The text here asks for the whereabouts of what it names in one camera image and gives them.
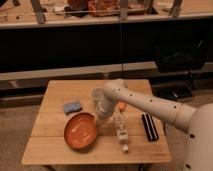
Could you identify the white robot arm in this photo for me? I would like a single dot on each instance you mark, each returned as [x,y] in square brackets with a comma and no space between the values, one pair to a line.
[197,123]

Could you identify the orange carrot toy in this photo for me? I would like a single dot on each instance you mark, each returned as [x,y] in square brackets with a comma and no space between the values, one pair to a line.
[121,106]

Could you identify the orange ceramic bowl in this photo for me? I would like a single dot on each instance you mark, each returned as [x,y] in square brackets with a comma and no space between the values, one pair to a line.
[80,131]

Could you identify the wooden table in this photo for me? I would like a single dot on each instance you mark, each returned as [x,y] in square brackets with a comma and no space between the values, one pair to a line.
[46,145]

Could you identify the blue sponge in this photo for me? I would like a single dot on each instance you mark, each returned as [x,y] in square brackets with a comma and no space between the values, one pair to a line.
[72,107]

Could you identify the orange cloth on shelf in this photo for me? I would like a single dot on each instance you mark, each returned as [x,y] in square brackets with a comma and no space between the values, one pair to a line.
[100,8]

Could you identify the black bag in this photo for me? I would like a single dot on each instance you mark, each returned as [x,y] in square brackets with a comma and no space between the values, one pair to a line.
[180,57]

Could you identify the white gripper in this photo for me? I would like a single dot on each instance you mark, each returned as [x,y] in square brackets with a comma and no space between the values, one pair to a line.
[101,121]

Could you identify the clear plastic bottle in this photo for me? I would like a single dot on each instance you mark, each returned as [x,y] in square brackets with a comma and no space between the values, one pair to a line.
[121,131]

